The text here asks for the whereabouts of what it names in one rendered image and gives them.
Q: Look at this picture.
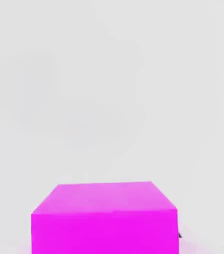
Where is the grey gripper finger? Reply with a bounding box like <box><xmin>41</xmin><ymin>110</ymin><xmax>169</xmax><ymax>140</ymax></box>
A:
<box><xmin>177</xmin><ymin>231</ymin><xmax>198</xmax><ymax>254</ymax></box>

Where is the small magenta cube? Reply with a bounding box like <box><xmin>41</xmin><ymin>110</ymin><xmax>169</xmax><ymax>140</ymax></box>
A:
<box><xmin>30</xmin><ymin>181</ymin><xmax>179</xmax><ymax>254</ymax></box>

